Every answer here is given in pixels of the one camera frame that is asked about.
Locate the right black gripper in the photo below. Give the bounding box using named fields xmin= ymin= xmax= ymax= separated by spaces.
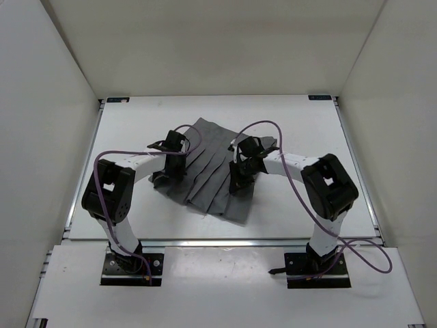
xmin=229 ymin=159 xmax=257 ymax=193

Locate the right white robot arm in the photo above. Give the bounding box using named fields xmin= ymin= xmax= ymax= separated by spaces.
xmin=228 ymin=137 xmax=358 ymax=274

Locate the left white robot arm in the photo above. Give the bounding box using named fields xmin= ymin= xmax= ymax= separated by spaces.
xmin=81 ymin=130 xmax=191 ymax=272

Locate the left corner label sticker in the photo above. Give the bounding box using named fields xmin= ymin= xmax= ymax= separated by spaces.
xmin=106 ymin=97 xmax=130 ymax=103

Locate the corner label sticker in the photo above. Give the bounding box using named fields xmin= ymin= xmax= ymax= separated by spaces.
xmin=308 ymin=94 xmax=332 ymax=101
xmin=106 ymin=97 xmax=130 ymax=103

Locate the right corner label sticker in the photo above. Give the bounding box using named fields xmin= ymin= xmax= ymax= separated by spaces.
xmin=308 ymin=94 xmax=332 ymax=101

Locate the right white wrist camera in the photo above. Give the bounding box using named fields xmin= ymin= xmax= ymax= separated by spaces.
xmin=228 ymin=139 xmax=241 ymax=163

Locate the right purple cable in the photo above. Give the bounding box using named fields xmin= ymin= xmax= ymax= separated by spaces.
xmin=235 ymin=120 xmax=393 ymax=275

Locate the purple cable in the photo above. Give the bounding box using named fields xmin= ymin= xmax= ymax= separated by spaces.
xmin=235 ymin=120 xmax=393 ymax=275
xmin=94 ymin=124 xmax=202 ymax=274

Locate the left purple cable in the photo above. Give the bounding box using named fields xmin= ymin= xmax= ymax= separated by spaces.
xmin=94 ymin=124 xmax=202 ymax=274

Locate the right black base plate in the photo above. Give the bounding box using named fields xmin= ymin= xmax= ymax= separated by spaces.
xmin=268 ymin=251 xmax=352 ymax=289

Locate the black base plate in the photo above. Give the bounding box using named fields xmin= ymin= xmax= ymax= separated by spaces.
xmin=100 ymin=251 xmax=165 ymax=287
xmin=268 ymin=251 xmax=352 ymax=289

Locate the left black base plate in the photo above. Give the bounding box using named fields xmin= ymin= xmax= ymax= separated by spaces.
xmin=100 ymin=251 xmax=165 ymax=287

